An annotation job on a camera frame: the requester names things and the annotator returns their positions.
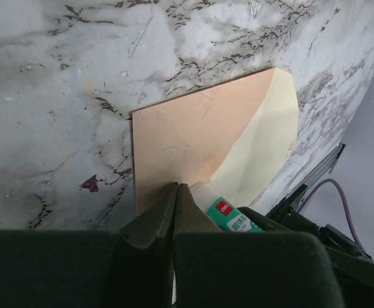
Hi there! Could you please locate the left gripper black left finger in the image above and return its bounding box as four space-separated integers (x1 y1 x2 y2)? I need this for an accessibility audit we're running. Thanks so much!
0 183 179 307

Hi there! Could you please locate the small green glue stick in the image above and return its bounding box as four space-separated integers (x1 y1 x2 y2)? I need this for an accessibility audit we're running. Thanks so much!
191 183 262 232

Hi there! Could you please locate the aluminium rail frame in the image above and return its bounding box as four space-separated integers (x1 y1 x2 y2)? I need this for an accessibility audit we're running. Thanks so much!
263 142 346 219

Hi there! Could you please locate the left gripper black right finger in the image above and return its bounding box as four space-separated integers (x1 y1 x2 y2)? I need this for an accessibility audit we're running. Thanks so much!
174 186 344 307

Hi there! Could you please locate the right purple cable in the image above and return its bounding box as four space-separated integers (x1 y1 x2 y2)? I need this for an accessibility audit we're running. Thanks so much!
300 179 367 254

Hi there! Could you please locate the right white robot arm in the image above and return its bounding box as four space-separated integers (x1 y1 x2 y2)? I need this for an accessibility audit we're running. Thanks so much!
267 206 374 286

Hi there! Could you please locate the pink tan envelope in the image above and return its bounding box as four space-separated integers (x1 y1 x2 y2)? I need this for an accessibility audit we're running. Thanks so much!
132 67 299 214

